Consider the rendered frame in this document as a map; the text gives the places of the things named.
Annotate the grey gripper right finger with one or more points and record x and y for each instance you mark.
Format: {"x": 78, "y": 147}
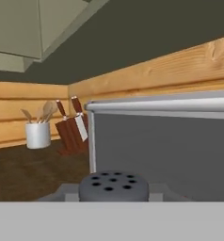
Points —
{"x": 157, "y": 192}

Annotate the grey appliance with dark door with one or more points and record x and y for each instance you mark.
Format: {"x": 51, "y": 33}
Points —
{"x": 161, "y": 150}

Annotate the pale green cabinet door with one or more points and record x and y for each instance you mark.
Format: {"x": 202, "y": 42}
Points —
{"x": 59, "y": 19}
{"x": 13, "y": 26}

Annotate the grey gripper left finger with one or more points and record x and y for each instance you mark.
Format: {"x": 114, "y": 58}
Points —
{"x": 67, "y": 193}

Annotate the grey shaker with holed lid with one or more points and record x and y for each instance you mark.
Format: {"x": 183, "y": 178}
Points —
{"x": 113, "y": 188}

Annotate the pale green wall cabinet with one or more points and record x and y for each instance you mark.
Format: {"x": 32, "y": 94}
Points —
{"x": 10, "y": 62}

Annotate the brown wooden knife block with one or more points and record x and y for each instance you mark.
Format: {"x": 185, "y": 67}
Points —
{"x": 71, "y": 138}

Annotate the wooden spoon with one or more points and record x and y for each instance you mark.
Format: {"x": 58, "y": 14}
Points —
{"x": 39, "y": 114}
{"x": 48, "y": 109}
{"x": 26, "y": 115}

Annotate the white utensil pot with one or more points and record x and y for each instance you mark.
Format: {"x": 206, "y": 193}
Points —
{"x": 38, "y": 135}

